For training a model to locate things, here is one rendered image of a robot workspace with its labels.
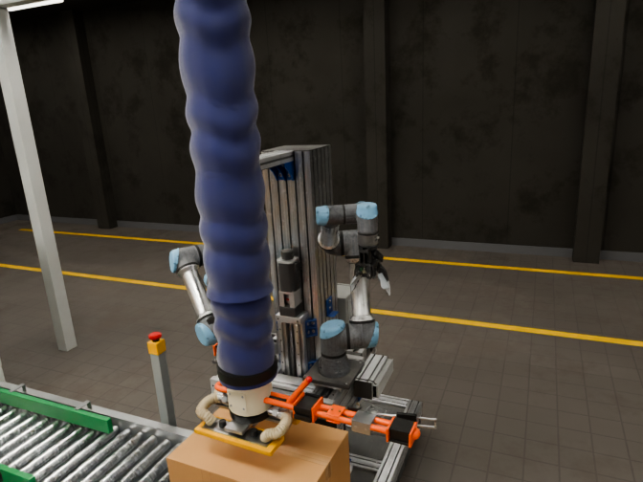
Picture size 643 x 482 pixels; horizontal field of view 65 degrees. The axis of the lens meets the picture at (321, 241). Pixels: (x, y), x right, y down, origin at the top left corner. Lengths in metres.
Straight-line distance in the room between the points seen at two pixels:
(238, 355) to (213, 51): 1.00
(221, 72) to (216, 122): 0.15
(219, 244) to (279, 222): 0.75
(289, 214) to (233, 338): 0.79
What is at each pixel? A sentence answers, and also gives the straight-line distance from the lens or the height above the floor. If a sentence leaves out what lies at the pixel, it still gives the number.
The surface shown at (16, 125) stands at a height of 2.16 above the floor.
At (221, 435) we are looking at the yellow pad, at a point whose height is 1.07.
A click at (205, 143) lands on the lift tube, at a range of 1.62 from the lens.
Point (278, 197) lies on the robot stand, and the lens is 2.36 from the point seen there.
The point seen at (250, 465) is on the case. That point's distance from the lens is 2.06.
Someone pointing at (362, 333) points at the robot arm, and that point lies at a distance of 2.26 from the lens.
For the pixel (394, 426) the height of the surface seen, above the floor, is 1.20.
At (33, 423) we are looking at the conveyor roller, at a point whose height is 0.52.
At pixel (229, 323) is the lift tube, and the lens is 1.78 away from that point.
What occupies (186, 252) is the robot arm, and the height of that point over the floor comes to 1.53.
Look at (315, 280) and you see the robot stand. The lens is 2.39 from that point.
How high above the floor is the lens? 2.25
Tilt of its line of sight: 16 degrees down
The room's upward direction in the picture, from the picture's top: 3 degrees counter-clockwise
